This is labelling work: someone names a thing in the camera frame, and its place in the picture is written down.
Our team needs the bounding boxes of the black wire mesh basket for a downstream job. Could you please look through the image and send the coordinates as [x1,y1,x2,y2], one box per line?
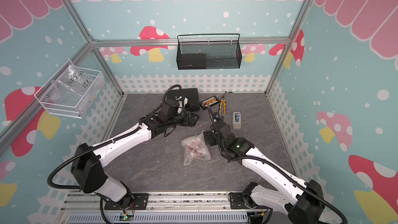
[177,33,242,69]

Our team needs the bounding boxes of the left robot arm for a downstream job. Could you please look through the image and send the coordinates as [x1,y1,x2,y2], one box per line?
[47,106,200,209]

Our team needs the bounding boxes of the clear plastic bag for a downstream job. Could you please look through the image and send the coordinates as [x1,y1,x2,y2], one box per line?
[48,61,100,107]

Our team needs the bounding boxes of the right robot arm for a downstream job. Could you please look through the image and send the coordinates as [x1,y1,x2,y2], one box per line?
[210,117,348,224]

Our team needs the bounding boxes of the black box in basket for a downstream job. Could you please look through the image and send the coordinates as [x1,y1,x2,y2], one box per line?
[176,54,207,70]

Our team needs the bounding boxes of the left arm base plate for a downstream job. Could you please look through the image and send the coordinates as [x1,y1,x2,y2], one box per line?
[105,193,149,211]

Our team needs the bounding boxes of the black tray of connectors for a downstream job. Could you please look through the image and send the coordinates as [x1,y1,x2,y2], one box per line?
[200,96,220,110]

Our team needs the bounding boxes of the white tape dispenser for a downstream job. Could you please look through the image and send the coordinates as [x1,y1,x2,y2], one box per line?
[232,112,242,130]

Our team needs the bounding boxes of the clear bubble wrap sheet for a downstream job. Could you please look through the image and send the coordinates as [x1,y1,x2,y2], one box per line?
[181,132,211,166]

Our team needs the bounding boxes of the black plastic tool case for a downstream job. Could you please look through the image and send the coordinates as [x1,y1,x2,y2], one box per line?
[166,88,201,112]

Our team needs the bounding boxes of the white wire basket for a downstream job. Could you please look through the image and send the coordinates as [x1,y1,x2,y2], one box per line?
[34,60,105,119]

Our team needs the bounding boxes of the yellow handled pliers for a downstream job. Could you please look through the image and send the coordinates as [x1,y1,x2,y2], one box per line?
[219,99,227,114]

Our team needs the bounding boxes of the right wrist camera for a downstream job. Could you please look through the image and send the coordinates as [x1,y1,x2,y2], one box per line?
[211,112,221,123]

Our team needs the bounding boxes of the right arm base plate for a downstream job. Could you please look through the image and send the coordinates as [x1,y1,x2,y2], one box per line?
[228,192,252,209]

